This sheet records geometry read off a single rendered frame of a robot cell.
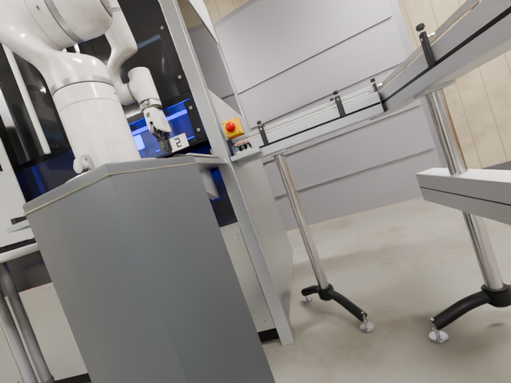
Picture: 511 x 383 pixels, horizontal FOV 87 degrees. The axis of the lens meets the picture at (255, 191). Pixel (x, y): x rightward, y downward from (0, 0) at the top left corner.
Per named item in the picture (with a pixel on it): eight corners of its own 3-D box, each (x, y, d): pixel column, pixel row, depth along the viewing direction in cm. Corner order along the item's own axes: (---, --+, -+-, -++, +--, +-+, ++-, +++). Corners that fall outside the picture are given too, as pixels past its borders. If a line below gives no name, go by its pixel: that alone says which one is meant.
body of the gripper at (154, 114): (152, 101, 103) (163, 129, 104) (166, 106, 113) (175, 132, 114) (135, 109, 105) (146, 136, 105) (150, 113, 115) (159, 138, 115)
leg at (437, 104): (477, 300, 98) (412, 96, 94) (505, 294, 96) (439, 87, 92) (495, 314, 89) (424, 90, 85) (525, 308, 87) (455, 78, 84)
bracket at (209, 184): (214, 199, 120) (204, 172, 120) (220, 197, 120) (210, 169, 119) (181, 213, 87) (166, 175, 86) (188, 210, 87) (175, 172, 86)
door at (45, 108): (31, 160, 135) (-13, 46, 132) (109, 127, 127) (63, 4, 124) (30, 160, 135) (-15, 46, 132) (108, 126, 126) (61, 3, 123)
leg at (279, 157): (318, 296, 139) (269, 155, 136) (335, 292, 138) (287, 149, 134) (320, 305, 131) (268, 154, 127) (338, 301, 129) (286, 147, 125)
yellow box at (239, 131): (230, 140, 123) (225, 125, 123) (245, 134, 122) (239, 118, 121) (226, 138, 116) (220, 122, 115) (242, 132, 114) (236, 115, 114)
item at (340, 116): (236, 166, 127) (225, 133, 126) (242, 165, 142) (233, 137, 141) (385, 111, 114) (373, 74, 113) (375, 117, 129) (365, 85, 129)
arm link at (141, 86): (133, 103, 104) (156, 96, 105) (121, 71, 104) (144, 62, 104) (141, 109, 113) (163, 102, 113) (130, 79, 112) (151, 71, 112)
